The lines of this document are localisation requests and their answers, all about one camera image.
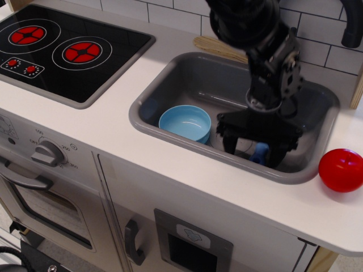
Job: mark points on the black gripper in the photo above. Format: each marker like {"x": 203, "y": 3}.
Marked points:
{"x": 274, "y": 128}

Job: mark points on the grey spoon blue handle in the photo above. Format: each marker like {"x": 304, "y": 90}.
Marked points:
{"x": 260, "y": 153}

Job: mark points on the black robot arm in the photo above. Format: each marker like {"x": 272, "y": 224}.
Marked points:
{"x": 273, "y": 59}

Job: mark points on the light blue bowl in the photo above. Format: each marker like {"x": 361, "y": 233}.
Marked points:
{"x": 187, "y": 121}

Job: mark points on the grey plastic sink basin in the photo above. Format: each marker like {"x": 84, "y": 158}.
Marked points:
{"x": 219, "y": 85}

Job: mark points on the red toy apple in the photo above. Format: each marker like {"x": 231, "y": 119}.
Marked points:
{"x": 341, "y": 170}

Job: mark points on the wooden spatula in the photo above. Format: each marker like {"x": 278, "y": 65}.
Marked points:
{"x": 214, "y": 46}

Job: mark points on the grey dispenser panel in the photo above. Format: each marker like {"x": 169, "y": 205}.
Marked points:
{"x": 190, "y": 248}

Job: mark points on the black faucet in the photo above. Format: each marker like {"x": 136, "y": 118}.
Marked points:
{"x": 352, "y": 35}

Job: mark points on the toy oven door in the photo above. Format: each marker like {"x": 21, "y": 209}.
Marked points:
{"x": 69, "y": 214}

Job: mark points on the grey oven knob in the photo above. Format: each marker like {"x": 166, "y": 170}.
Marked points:
{"x": 47, "y": 153}

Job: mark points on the black toy stovetop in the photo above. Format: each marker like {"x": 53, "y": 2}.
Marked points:
{"x": 64, "y": 57}

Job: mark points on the grey cabinet door handle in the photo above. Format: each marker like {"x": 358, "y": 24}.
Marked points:
{"x": 137, "y": 256}

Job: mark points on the grey oven door handle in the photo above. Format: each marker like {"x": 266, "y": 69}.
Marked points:
{"x": 40, "y": 182}

